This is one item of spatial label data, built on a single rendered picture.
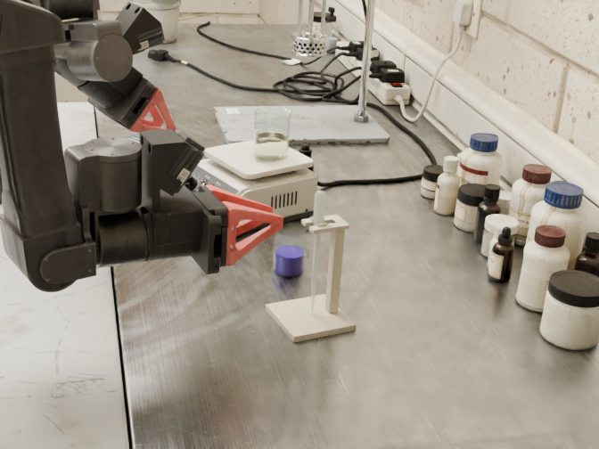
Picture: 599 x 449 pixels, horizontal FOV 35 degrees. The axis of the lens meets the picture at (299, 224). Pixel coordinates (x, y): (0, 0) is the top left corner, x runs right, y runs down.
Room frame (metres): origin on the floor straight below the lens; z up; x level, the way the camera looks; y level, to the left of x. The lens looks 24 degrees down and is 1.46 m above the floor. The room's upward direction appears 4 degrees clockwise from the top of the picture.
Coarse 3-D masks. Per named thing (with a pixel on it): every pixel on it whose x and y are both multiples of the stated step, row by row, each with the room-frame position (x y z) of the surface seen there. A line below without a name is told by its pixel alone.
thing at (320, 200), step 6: (318, 192) 0.98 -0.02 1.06; (324, 192) 0.98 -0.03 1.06; (318, 198) 0.98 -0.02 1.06; (324, 198) 0.98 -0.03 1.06; (318, 204) 0.98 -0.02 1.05; (324, 204) 0.98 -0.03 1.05; (318, 210) 0.98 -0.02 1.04; (324, 210) 0.98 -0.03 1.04; (318, 216) 0.98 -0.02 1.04; (318, 222) 0.98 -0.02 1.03
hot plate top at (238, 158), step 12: (228, 144) 1.33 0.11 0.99; (240, 144) 1.34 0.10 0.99; (252, 144) 1.34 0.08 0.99; (216, 156) 1.28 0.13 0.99; (228, 156) 1.28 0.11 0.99; (240, 156) 1.29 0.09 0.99; (252, 156) 1.29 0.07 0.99; (288, 156) 1.30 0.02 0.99; (300, 156) 1.30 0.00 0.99; (228, 168) 1.25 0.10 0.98; (240, 168) 1.24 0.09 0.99; (252, 168) 1.24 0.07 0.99; (264, 168) 1.24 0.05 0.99; (276, 168) 1.25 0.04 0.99; (288, 168) 1.26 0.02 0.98; (300, 168) 1.27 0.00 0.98
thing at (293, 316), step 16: (304, 224) 0.98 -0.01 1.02; (320, 224) 0.97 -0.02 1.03; (336, 224) 0.98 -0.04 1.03; (336, 240) 0.99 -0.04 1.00; (336, 256) 0.99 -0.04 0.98; (336, 272) 0.99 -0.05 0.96; (336, 288) 0.99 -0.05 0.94; (272, 304) 1.00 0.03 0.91; (288, 304) 1.00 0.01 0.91; (304, 304) 1.01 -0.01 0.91; (320, 304) 1.01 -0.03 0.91; (336, 304) 0.99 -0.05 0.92; (288, 320) 0.96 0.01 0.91; (304, 320) 0.97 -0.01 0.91; (320, 320) 0.97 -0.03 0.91; (336, 320) 0.97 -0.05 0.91; (288, 336) 0.94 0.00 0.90; (304, 336) 0.93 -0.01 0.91; (320, 336) 0.94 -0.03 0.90
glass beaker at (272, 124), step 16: (256, 112) 1.27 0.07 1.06; (272, 112) 1.31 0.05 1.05; (288, 112) 1.30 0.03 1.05; (256, 128) 1.27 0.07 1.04; (272, 128) 1.26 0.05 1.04; (288, 128) 1.28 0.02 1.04; (256, 144) 1.27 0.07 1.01; (272, 144) 1.26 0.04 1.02; (288, 144) 1.28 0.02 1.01; (272, 160) 1.26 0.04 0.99
